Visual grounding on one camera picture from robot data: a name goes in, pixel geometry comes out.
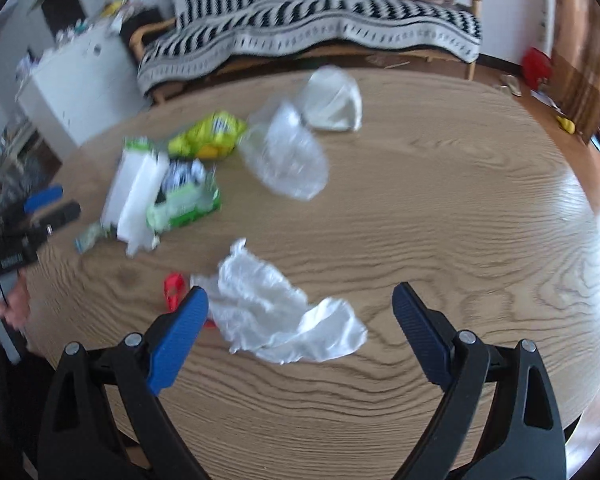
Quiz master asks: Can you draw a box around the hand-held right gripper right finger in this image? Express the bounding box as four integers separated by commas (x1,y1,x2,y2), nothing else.
391,281,567,480

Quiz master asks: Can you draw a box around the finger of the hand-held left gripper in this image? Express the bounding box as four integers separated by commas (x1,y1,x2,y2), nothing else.
27,201,82,236
24,186,64,214

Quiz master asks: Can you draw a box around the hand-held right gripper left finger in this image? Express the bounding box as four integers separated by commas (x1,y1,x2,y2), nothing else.
37,285,211,480

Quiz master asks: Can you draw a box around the white tissue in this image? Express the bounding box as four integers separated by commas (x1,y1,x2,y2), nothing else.
190,238,369,365

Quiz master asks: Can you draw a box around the yellow-green snack packet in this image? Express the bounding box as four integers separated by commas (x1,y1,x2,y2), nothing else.
167,111,248,160

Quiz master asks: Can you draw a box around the person's left hand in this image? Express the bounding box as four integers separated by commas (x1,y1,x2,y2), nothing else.
0,270,31,346

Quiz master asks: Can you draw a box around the small pale green wrapper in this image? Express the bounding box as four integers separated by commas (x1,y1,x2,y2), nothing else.
75,222,112,255

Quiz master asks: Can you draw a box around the red plastic piece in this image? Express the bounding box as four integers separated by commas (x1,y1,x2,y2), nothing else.
163,272,187,312

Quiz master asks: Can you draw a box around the white green printed box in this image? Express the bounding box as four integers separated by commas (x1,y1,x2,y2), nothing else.
100,136,172,257

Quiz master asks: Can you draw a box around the white cabinet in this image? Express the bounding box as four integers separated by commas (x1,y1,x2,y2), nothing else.
15,22,151,148

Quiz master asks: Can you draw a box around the green plastic wrapper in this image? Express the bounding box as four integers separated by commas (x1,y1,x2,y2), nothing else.
146,180,222,233

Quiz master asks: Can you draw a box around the pile of paper clutter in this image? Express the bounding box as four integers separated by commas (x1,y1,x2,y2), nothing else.
55,0,133,43

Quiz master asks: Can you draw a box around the clear plastic bag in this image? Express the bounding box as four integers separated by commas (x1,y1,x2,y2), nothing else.
237,101,330,202

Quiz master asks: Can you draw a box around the white crumpled paper bag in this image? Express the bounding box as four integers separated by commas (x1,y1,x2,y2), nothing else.
300,65,364,133

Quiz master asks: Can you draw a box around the white paper sheet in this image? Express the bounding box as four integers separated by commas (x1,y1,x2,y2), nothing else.
530,91,563,111

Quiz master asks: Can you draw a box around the red bag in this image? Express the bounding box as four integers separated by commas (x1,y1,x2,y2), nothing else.
522,47,553,92

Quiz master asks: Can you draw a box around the sofa with striped blanket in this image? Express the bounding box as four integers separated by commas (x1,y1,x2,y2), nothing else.
136,0,482,95

